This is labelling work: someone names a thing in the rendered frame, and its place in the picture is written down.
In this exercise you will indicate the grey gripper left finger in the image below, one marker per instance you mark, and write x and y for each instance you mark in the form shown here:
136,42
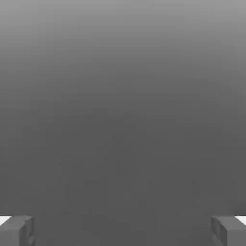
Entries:
15,232

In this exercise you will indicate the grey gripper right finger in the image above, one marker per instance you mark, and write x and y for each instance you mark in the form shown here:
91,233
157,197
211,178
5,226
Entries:
230,232

